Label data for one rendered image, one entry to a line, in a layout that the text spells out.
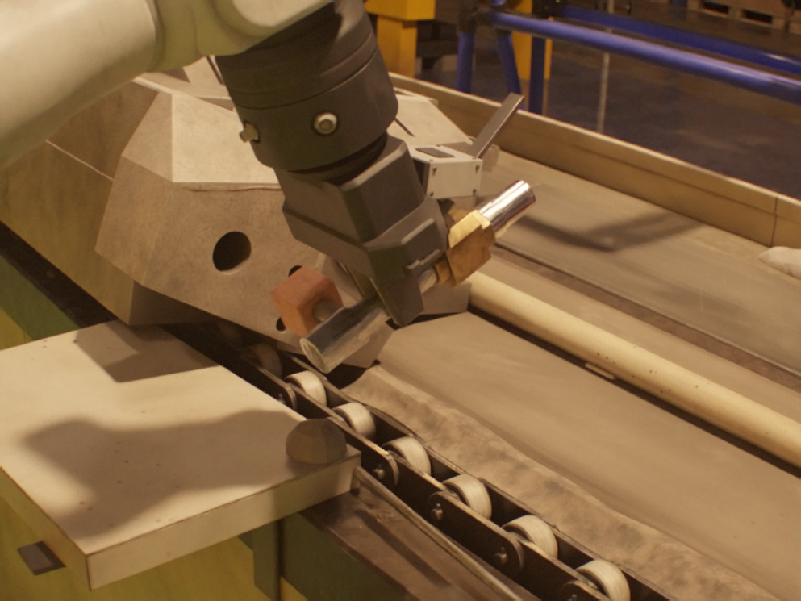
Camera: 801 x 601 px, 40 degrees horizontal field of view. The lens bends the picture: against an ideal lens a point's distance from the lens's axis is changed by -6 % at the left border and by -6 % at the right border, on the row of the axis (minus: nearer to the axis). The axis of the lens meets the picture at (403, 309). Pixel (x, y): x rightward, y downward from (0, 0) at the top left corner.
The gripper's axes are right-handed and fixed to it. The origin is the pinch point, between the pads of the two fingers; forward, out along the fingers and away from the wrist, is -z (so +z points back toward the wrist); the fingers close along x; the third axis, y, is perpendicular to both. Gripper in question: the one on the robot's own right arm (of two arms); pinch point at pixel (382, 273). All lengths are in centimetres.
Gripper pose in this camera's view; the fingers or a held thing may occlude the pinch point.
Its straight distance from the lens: 72.0
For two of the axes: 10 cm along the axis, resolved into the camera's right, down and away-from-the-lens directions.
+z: -2.9, -7.5, -5.9
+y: -7.3, 5.7, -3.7
